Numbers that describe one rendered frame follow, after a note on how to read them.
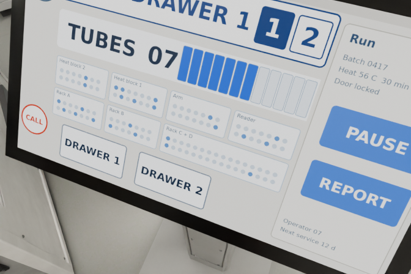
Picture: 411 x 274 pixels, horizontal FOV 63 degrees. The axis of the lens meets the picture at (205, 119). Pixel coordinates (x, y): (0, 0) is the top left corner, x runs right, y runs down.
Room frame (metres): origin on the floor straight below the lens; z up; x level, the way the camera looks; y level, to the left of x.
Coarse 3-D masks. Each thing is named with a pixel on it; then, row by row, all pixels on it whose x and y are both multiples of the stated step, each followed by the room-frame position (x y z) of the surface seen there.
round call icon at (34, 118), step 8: (24, 104) 0.25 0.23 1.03; (32, 104) 0.25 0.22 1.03; (24, 112) 0.25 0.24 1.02; (32, 112) 0.25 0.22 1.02; (40, 112) 0.24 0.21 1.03; (48, 112) 0.24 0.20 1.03; (24, 120) 0.24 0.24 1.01; (32, 120) 0.24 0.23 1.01; (40, 120) 0.24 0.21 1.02; (48, 120) 0.23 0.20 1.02; (24, 128) 0.23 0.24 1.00; (32, 128) 0.23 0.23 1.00; (40, 128) 0.23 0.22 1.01; (40, 136) 0.22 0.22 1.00
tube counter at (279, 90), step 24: (168, 48) 0.26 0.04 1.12; (192, 48) 0.25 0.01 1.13; (144, 72) 0.25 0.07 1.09; (168, 72) 0.24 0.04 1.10; (192, 72) 0.24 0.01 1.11; (216, 72) 0.23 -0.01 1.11; (240, 72) 0.23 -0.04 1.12; (264, 72) 0.22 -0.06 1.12; (288, 72) 0.22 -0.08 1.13; (240, 96) 0.21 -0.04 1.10; (264, 96) 0.21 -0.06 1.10; (288, 96) 0.20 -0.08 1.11; (312, 96) 0.20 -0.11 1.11
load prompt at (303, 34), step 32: (96, 0) 0.31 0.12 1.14; (128, 0) 0.30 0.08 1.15; (160, 0) 0.29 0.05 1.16; (192, 0) 0.29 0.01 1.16; (224, 0) 0.28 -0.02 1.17; (256, 0) 0.27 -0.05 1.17; (192, 32) 0.27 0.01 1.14; (224, 32) 0.26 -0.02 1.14; (256, 32) 0.25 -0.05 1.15; (288, 32) 0.24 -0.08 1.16; (320, 32) 0.24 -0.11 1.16; (320, 64) 0.22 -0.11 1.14
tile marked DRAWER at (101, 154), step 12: (72, 132) 0.22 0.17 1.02; (84, 132) 0.21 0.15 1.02; (60, 144) 0.21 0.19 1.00; (72, 144) 0.21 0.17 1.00; (84, 144) 0.20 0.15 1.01; (96, 144) 0.20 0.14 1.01; (108, 144) 0.20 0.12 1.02; (120, 144) 0.20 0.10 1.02; (60, 156) 0.20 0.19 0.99; (72, 156) 0.20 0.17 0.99; (84, 156) 0.19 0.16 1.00; (96, 156) 0.19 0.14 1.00; (108, 156) 0.19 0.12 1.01; (120, 156) 0.19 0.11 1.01; (96, 168) 0.18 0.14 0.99; (108, 168) 0.18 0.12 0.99; (120, 168) 0.18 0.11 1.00
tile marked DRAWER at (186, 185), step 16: (144, 160) 0.18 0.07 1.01; (160, 160) 0.18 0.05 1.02; (144, 176) 0.16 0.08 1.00; (160, 176) 0.16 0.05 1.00; (176, 176) 0.16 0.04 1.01; (192, 176) 0.16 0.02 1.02; (208, 176) 0.15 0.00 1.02; (160, 192) 0.15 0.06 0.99; (176, 192) 0.15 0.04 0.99; (192, 192) 0.14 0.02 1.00; (208, 192) 0.14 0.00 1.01
